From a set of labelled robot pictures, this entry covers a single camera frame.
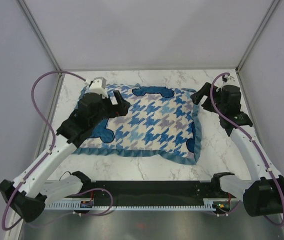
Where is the aluminium frame post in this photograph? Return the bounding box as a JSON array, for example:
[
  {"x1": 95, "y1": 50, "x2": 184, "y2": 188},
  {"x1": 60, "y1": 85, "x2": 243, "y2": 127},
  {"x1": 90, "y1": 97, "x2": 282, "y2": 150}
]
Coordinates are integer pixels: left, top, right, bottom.
[
  {"x1": 235, "y1": 0, "x2": 282, "y2": 73},
  {"x1": 16, "y1": 0, "x2": 65, "y2": 76}
]

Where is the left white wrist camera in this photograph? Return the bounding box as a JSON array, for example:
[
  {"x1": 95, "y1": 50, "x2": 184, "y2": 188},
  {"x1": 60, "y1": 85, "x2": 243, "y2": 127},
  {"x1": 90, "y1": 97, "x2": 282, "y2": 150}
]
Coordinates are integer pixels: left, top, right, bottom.
[{"x1": 85, "y1": 76, "x2": 109, "y2": 99}]

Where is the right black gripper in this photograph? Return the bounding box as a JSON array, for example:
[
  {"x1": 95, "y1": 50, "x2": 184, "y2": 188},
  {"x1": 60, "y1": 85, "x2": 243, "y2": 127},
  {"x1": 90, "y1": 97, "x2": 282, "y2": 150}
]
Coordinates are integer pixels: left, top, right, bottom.
[{"x1": 190, "y1": 82, "x2": 226, "y2": 115}]

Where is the right aluminium frame post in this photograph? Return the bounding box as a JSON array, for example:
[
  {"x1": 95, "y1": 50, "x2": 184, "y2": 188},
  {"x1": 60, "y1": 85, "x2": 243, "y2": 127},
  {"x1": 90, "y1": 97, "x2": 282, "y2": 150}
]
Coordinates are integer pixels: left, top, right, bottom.
[{"x1": 235, "y1": 0, "x2": 282, "y2": 73}]

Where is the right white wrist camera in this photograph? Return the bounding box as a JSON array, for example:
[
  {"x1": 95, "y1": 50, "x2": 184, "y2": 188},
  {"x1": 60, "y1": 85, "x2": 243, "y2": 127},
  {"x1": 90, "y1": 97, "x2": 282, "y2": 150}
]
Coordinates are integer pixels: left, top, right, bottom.
[{"x1": 222, "y1": 74, "x2": 235, "y2": 84}]

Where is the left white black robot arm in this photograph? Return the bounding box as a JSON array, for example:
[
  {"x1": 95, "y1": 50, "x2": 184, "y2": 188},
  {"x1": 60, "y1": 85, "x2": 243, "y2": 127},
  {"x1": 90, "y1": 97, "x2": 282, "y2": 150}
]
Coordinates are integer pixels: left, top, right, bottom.
[{"x1": 0, "y1": 90, "x2": 130, "y2": 223}]

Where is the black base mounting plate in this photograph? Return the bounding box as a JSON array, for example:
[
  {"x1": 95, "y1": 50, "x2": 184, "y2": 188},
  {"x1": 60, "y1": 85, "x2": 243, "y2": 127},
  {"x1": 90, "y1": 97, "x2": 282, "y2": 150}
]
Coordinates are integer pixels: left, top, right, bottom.
[{"x1": 80, "y1": 180, "x2": 229, "y2": 206}]

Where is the left aluminium frame post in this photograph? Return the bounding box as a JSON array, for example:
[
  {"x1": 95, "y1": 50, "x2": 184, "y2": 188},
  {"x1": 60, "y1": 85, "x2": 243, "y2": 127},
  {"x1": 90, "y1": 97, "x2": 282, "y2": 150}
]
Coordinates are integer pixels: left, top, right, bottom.
[{"x1": 16, "y1": 0, "x2": 65, "y2": 76}]

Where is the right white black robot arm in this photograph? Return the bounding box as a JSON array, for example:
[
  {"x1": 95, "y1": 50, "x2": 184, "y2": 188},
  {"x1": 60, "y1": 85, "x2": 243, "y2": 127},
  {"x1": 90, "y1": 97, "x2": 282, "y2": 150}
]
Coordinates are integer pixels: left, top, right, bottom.
[{"x1": 191, "y1": 82, "x2": 284, "y2": 217}]

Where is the blue frilled white pillowcase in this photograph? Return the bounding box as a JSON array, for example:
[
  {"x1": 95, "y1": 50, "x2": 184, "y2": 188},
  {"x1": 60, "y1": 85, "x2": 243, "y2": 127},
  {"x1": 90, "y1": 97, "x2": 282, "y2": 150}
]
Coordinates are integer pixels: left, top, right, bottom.
[{"x1": 74, "y1": 83, "x2": 202, "y2": 165}]

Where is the white slotted cable duct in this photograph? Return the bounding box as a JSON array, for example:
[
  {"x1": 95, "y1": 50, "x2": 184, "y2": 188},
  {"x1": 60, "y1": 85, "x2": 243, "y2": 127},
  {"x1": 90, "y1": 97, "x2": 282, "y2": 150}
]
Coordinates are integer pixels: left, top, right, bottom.
[{"x1": 45, "y1": 198, "x2": 215, "y2": 211}]

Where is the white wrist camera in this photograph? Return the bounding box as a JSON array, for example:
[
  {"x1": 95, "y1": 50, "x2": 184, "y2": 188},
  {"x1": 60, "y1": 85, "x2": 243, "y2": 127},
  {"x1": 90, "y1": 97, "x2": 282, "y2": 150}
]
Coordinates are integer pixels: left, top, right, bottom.
[
  {"x1": 222, "y1": 74, "x2": 235, "y2": 84},
  {"x1": 85, "y1": 76, "x2": 109, "y2": 99}
]

